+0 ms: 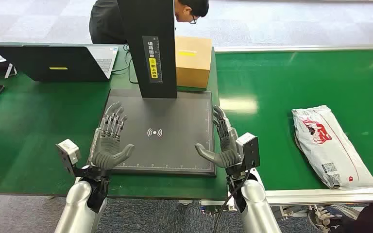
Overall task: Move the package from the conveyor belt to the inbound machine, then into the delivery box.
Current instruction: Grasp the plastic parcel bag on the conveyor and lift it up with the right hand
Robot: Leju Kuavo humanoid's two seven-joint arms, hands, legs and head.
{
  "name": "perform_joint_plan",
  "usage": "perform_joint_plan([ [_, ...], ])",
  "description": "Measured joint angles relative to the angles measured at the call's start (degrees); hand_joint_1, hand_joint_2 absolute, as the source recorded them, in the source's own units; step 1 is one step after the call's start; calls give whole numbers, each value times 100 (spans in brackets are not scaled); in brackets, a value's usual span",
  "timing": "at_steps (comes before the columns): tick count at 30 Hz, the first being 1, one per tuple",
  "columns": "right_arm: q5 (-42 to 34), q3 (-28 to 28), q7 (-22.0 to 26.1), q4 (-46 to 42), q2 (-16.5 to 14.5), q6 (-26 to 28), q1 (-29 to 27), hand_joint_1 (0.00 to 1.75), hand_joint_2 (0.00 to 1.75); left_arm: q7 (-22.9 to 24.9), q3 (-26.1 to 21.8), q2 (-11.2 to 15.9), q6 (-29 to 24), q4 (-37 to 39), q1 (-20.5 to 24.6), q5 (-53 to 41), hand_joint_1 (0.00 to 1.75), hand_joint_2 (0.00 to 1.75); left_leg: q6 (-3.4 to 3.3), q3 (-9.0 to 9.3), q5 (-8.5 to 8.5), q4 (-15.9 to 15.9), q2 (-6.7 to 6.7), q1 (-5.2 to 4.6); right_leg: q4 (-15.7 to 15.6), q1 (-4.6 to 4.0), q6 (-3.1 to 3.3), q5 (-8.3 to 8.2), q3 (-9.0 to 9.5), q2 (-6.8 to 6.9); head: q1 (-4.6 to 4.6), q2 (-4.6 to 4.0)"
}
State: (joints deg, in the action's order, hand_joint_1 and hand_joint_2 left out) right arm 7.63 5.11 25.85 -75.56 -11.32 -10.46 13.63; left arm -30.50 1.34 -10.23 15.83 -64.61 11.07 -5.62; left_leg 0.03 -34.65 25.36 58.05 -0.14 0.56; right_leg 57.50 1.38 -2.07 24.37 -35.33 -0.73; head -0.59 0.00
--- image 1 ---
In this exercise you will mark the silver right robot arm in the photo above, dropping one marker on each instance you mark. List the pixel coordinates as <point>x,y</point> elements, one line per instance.
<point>257,209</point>

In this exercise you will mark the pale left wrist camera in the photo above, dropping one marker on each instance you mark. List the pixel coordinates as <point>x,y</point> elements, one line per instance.
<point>68,153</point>

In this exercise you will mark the white red printed mailer package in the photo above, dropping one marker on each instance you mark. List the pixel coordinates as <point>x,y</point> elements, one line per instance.
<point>331,151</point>

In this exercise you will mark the black open laptop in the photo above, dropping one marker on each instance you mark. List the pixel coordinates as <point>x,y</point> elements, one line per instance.
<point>45,64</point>

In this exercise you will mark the black inbound scanner machine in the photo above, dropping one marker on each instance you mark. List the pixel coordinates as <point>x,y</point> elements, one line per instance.
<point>173,144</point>

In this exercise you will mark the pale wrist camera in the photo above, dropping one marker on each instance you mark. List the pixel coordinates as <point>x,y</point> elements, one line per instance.
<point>68,153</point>
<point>249,149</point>

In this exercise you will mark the brown cardboard delivery box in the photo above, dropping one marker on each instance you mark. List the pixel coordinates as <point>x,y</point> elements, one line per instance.
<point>193,67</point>

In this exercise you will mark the aluminium conveyor frame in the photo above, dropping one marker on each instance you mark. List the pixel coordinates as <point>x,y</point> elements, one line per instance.
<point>302,196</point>

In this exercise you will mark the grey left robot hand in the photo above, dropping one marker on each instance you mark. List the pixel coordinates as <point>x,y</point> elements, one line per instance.
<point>107,154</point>

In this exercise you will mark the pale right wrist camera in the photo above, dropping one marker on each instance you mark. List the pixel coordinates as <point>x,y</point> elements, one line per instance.
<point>249,149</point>

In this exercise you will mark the green conveyor belt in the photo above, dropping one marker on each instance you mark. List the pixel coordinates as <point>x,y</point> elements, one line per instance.
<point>263,96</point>

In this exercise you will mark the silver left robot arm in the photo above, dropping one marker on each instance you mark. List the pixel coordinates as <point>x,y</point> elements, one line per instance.
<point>75,205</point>

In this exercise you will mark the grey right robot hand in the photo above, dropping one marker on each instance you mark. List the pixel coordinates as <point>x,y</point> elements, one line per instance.
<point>228,154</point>

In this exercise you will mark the white phone stand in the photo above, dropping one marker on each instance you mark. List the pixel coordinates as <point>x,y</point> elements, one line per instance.
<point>9,70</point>

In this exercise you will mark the metal bracket under conveyor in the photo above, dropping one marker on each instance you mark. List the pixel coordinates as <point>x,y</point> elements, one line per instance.
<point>212,205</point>

